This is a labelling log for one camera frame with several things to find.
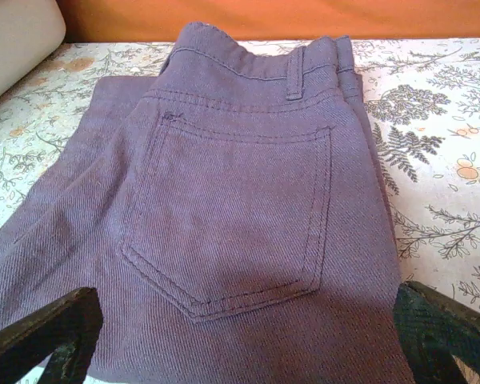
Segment white hard-shell suitcase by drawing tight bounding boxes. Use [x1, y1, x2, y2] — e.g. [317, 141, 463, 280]
[0, 0, 67, 110]

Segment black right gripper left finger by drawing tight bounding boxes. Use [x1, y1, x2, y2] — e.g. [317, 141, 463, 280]
[0, 286, 105, 384]

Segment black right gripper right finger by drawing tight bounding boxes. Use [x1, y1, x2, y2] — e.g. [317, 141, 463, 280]
[394, 279, 480, 384]

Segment purple jeans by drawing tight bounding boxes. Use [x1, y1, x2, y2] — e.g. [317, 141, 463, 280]
[0, 22, 423, 384]

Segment floral patterned tablecloth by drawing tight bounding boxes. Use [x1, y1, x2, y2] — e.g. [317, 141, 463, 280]
[0, 38, 480, 384]

